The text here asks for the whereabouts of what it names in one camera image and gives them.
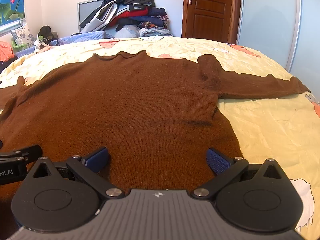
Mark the floral pillow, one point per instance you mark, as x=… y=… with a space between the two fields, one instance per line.
x=23 y=36

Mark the white plastic bag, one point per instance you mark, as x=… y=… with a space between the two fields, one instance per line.
x=42 y=46

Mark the black eyeglasses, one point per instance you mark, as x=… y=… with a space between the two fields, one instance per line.
x=151 y=38

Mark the pile of clothes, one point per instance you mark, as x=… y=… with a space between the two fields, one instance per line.
x=130 y=10

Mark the frosted sliding wardrobe door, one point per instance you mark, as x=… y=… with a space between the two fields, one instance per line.
x=275 y=25

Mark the green plastic chair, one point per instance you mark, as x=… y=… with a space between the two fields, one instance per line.
x=17 y=46

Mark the dark cloth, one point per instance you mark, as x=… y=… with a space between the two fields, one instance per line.
x=6 y=63

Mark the yellow floral bedsheet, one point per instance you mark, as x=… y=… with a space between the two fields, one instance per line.
x=270 y=130

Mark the brown wooden door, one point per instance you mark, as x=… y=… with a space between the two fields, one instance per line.
x=212 y=10

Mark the orange bag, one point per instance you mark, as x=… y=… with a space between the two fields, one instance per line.
x=5 y=51

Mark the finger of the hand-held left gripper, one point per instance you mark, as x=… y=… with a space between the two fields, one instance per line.
x=30 y=152

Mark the blue quilt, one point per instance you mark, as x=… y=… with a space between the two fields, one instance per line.
x=82 y=37

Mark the brown knit sweater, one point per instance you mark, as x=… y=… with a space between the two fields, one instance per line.
x=137 y=105

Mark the grey framed panel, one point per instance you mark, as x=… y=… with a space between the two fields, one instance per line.
x=86 y=12

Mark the white window frame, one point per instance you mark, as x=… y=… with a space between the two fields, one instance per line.
x=12 y=27

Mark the dark plush toy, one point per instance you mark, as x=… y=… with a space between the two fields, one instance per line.
x=45 y=31

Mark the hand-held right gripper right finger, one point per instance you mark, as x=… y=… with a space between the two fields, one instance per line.
x=217 y=161

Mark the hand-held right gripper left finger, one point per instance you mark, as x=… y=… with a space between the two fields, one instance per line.
x=98 y=159

